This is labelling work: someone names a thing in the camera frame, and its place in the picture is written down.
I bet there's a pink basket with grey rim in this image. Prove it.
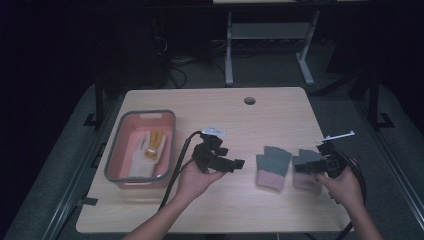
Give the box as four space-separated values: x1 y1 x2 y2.
103 109 177 190

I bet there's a bundle of floor cables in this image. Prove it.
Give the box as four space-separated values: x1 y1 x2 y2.
153 34 228 88

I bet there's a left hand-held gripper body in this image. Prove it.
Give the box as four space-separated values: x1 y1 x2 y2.
192 124 228 174

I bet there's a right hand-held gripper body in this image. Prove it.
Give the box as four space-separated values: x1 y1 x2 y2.
315 130 356 179

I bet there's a black metal stand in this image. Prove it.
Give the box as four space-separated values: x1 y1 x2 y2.
367 69 396 132
83 71 105 128

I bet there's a dark tape strip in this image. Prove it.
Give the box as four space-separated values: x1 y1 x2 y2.
76 196 100 208

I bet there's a grey and pink fingerless glove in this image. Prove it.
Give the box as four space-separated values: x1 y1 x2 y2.
255 145 293 193
292 148 329 194

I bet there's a person's right hand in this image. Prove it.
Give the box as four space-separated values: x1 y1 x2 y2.
314 159 365 209

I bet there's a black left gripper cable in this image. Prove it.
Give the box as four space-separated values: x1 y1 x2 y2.
159 130 204 210

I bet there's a white metal desk frame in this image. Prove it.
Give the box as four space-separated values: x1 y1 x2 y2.
224 9 321 86

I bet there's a person's left hand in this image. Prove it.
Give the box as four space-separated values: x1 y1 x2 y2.
174 159 228 204

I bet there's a beige glove with bear face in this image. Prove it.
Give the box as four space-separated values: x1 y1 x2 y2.
128 129 168 178

